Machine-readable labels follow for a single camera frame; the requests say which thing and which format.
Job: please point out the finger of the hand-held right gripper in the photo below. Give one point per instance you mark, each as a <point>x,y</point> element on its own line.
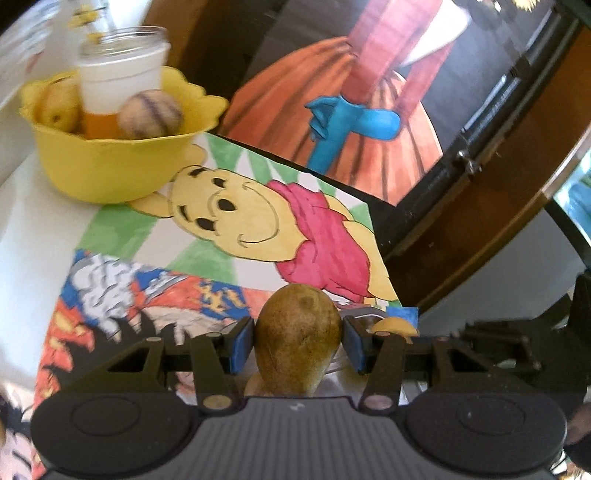
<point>503,341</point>

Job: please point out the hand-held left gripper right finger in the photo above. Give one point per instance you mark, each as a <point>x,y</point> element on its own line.
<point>353,344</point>

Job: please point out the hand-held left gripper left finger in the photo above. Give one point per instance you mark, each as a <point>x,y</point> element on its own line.
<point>241,344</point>

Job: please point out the brown-green pear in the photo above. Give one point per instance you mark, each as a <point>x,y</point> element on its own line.
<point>295,341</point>

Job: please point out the dark wooden door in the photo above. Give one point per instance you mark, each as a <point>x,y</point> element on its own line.
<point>485,230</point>

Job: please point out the black-haired figure drawing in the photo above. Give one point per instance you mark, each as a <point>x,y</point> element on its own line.
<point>138,295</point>

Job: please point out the yellow bear drawing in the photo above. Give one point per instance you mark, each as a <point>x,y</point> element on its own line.
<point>231,207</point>

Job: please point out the metal door latch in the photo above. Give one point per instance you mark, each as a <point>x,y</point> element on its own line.
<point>466,160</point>

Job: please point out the yellow plastic bowl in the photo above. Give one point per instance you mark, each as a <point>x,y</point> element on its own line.
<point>111,166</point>

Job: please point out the striped cream melon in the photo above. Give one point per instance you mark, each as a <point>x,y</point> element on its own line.
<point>147,113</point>

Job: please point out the small orange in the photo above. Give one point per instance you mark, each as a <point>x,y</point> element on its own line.
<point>99,125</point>

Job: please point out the white glass jar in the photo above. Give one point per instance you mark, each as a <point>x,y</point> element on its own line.
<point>120,83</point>

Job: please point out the yellow pear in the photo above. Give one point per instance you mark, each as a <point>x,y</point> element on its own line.
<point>60,108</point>

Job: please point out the clear glass jar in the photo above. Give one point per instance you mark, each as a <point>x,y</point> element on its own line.
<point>124,37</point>

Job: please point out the white cartoon printed blanket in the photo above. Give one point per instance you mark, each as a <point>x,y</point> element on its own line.
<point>32,55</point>

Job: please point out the yellow flower twig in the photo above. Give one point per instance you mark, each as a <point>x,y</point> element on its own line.
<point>85,18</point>

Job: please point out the wall poster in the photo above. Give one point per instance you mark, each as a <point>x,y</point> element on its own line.
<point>369,138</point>

